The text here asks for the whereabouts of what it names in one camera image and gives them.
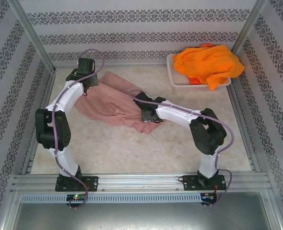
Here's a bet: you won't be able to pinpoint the aluminium mounting rail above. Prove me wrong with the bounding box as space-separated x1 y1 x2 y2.
11 174 271 192

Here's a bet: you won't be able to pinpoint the aluminium frame post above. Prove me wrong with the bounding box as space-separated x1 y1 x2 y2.
225 0 268 65
8 0 57 75

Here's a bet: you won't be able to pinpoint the pink shorts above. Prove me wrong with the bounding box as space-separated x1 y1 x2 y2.
74 72 175 142

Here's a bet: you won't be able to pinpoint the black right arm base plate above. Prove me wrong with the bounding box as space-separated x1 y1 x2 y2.
182 174 226 192

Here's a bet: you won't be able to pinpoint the grey slotted cable duct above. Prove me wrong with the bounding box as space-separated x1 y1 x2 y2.
20 193 202 204

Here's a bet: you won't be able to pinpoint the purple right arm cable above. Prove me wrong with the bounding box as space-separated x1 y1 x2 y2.
129 90 235 208

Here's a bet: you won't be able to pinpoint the small controller circuit board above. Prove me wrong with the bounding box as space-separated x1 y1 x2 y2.
201 193 218 201
66 194 87 201

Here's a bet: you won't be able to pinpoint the yellow-orange shorts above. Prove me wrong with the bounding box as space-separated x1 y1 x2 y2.
172 45 245 92

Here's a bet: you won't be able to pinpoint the white plastic perforated basket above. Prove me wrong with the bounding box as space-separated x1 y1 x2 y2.
166 53 232 91

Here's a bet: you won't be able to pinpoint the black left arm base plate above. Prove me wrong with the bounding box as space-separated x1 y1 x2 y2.
55 176 99 192

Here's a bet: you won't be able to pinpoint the grey sheet metal panel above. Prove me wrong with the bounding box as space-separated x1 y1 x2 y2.
0 191 283 230

